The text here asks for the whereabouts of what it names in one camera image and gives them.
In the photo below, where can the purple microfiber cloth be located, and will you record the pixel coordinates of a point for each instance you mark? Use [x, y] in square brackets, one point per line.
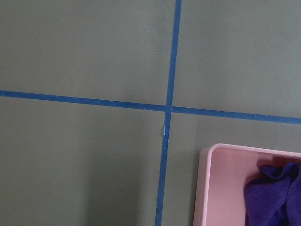
[275, 198]

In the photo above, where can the pink plastic bin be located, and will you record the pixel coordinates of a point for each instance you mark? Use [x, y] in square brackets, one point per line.
[223, 171]

